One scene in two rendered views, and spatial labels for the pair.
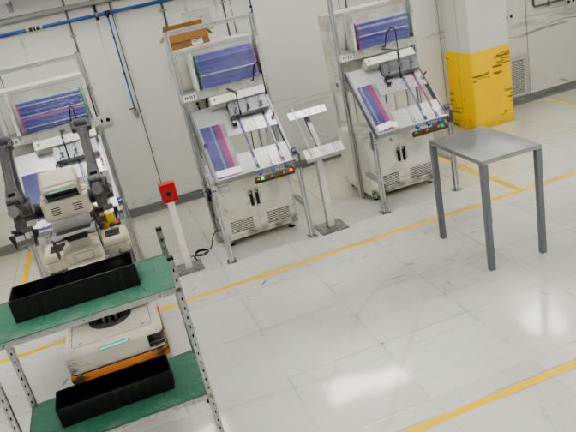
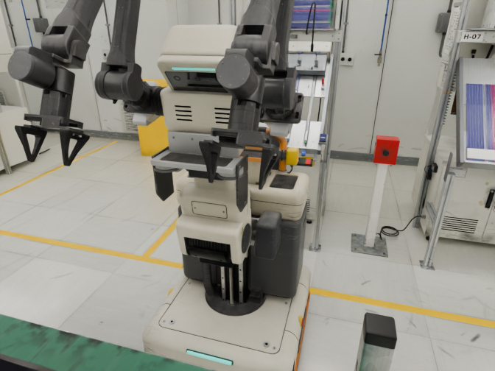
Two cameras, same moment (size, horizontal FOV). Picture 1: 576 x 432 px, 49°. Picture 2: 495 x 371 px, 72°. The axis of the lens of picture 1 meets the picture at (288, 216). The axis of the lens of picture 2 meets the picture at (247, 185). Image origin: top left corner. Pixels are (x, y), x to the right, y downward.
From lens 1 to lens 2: 2.92 m
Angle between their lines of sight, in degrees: 28
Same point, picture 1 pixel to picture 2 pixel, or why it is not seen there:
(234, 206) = (460, 198)
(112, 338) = (212, 344)
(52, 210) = (177, 108)
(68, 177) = (217, 46)
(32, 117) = not seen: hidden behind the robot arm
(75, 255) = (196, 202)
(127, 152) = (353, 97)
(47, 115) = not seen: hidden behind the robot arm
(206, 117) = (482, 71)
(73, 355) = (152, 337)
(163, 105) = (410, 60)
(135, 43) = not seen: outside the picture
